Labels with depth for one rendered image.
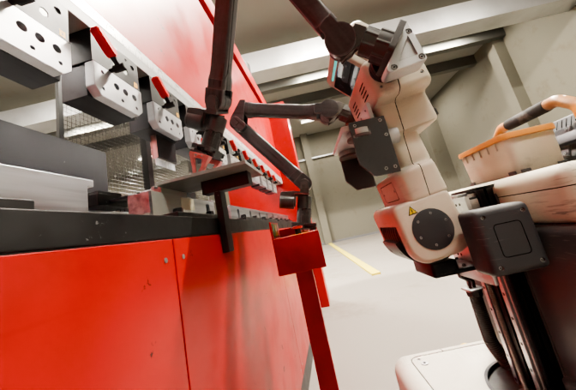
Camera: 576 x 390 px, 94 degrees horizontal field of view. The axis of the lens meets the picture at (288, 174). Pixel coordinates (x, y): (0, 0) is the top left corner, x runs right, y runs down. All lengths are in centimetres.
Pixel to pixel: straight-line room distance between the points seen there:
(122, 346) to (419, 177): 71
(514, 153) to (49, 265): 97
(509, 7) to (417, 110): 664
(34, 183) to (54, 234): 17
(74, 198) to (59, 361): 28
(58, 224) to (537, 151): 101
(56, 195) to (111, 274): 19
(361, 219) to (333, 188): 179
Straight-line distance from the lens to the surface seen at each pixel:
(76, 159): 142
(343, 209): 1183
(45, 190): 58
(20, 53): 65
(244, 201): 306
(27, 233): 40
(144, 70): 93
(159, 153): 90
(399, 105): 87
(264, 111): 115
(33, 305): 40
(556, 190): 79
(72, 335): 43
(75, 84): 77
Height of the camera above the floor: 79
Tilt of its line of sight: 12 degrees up
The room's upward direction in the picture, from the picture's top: 12 degrees counter-clockwise
